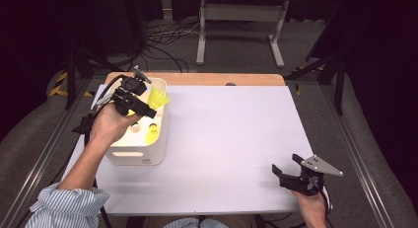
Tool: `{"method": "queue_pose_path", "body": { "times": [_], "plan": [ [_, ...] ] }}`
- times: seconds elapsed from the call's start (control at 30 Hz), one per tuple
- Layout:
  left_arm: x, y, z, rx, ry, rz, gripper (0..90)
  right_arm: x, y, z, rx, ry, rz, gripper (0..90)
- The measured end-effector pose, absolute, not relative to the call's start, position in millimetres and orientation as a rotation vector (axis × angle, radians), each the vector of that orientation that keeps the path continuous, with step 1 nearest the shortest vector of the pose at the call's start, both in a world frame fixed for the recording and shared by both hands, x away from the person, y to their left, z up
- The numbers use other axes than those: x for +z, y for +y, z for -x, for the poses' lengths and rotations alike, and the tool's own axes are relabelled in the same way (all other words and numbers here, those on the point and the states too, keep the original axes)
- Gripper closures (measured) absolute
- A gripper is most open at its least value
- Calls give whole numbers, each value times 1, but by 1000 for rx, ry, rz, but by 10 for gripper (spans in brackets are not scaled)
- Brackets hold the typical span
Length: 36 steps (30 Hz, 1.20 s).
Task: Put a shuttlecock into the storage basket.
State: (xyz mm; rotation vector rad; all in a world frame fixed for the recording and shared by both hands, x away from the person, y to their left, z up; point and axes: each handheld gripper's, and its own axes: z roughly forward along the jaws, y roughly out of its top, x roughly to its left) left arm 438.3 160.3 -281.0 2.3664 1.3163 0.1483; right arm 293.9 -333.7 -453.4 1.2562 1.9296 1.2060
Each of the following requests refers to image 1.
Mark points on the yellow shuttlecock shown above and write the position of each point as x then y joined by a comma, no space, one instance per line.
134,126
158,97
152,134

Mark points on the black tripod stand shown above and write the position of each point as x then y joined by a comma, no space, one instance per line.
338,80
74,73

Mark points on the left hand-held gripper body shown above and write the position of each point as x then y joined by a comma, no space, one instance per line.
133,86

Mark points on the white metal stand frame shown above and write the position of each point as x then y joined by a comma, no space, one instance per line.
241,12

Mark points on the yellow black hazard tape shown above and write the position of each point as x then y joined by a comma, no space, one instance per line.
59,86

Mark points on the dark curtain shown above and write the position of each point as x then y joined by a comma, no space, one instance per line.
387,73
26,50

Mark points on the white plastic storage box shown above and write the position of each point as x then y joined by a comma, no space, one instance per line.
154,154

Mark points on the aluminium floor rail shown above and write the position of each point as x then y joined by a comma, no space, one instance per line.
358,162

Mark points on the person's brown pants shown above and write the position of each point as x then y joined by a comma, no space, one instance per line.
240,221

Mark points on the wooden table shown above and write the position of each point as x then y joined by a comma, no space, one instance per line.
203,79

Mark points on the left arm striped sleeve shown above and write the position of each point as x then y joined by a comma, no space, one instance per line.
41,162

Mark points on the person's striped shirt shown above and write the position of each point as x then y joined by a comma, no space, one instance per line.
65,206

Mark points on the white table board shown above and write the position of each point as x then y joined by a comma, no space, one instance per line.
203,175

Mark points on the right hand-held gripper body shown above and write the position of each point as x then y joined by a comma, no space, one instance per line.
304,183

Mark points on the person's left hand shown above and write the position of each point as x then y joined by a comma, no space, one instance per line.
110,126

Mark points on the person's right hand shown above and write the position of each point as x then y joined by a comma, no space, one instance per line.
315,211

